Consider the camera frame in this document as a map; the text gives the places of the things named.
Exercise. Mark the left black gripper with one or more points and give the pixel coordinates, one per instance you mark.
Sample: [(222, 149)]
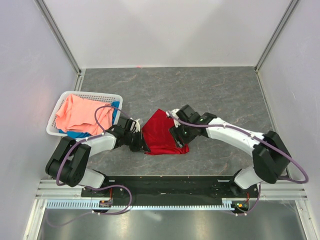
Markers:
[(138, 147)]

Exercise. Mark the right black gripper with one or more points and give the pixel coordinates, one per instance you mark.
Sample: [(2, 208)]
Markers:
[(175, 132)]

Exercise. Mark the red cloth napkin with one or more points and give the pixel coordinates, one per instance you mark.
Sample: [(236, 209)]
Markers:
[(158, 137)]

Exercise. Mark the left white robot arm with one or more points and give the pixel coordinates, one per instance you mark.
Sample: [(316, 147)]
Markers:
[(68, 163)]

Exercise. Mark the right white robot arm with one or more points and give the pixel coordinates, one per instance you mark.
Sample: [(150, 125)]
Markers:
[(268, 152)]

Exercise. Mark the blue cloth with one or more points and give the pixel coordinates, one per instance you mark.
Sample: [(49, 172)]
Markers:
[(116, 107)]

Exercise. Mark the pink cloth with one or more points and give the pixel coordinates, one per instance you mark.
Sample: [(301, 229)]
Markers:
[(75, 112)]

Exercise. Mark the white plastic basket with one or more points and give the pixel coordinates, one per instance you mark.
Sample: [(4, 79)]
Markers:
[(52, 129)]

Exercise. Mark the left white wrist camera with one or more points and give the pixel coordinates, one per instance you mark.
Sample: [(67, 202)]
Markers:
[(136, 125)]

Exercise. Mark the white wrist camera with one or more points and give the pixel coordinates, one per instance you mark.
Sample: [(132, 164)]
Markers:
[(136, 125), (172, 114)]

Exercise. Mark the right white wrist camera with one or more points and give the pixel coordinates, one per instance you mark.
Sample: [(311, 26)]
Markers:
[(172, 114)]

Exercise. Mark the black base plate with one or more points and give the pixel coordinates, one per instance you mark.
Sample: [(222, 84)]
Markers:
[(170, 190)]

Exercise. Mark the slotted cable duct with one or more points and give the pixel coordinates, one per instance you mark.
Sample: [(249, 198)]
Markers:
[(95, 204)]

